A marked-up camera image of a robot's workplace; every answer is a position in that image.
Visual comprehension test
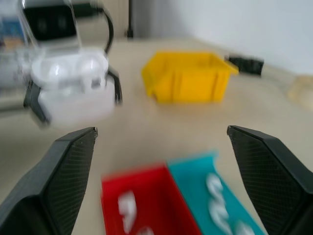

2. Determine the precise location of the red plastic tray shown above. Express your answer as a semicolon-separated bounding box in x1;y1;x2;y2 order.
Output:
101;163;201;235

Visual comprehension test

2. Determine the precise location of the teal plastic tray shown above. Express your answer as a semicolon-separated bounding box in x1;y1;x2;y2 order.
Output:
168;149;268;235

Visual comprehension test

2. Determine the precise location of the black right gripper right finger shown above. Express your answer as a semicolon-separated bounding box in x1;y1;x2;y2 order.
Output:
226;125;313;235

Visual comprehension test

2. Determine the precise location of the black upright post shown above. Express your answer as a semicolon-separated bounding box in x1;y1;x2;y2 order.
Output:
126;0;134;38

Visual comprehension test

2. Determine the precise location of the black flat box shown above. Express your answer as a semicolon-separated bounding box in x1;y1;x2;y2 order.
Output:
226;55;265;77

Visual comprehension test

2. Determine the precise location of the blue printed box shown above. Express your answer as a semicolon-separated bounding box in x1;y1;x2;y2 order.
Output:
0;16;26;50

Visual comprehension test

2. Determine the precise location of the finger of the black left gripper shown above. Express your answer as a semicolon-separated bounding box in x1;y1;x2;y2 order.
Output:
107;64;123;106
22;82;52;129

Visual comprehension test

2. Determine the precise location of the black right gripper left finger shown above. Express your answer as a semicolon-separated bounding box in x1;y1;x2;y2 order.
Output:
0;126;98;235

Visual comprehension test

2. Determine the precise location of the yellow plastic bin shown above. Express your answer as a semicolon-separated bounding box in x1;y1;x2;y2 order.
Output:
141;50;240;104

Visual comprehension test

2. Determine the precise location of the white earbud charging case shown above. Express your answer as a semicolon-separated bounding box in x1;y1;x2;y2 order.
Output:
30;48;116;130

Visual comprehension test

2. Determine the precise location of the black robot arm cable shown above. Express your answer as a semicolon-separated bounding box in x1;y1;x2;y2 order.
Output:
101;9;115;52

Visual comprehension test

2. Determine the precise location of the white earbud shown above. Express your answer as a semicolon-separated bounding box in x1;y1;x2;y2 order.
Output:
138;226;155;235
208;198;230;221
234;223;255;235
206;173;224;197
117;190;138;234

